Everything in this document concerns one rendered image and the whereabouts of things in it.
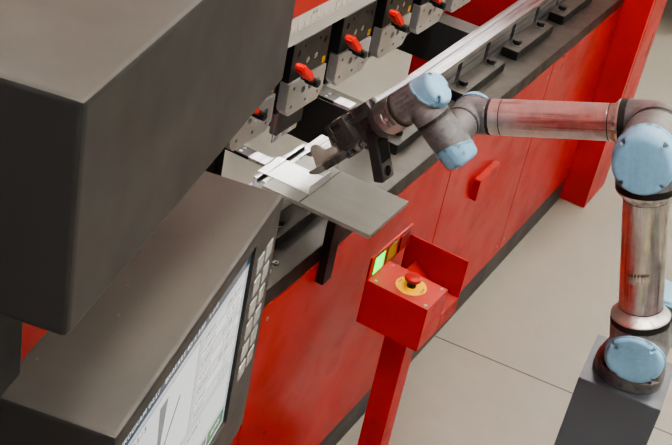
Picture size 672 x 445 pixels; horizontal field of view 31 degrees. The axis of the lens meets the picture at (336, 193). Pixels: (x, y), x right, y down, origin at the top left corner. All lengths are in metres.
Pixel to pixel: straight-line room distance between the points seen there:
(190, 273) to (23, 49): 0.45
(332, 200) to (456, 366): 1.38
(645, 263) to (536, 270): 2.04
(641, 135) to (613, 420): 0.71
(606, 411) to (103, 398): 1.72
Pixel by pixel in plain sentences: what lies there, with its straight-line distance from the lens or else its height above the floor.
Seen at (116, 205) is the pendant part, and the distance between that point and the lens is 0.92.
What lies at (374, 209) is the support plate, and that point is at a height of 1.00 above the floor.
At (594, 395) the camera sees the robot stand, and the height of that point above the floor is 0.75.
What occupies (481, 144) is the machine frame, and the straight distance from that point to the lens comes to 3.47.
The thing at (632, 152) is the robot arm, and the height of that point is 1.36.
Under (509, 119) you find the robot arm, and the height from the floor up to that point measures 1.27.
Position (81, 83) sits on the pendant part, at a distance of 0.83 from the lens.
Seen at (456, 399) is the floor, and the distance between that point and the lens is 3.71.
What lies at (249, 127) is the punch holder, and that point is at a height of 1.21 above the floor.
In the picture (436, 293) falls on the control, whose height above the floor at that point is 0.78.
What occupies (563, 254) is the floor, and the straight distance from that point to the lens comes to 4.52.
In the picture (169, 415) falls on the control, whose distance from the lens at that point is 1.23.
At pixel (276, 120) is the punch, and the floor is 1.14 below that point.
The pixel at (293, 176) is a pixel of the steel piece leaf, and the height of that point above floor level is 1.00.
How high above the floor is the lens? 2.34
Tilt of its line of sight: 31 degrees down
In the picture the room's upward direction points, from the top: 12 degrees clockwise
